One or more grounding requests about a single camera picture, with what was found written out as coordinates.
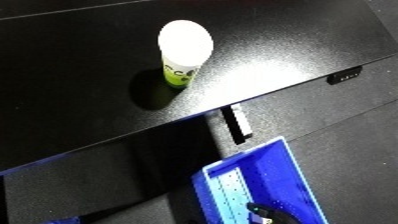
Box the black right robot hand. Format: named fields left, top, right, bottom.
left=245, top=201, right=304, bottom=224

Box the white paper cup green band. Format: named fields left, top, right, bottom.
left=156, top=19, right=215, bottom=89

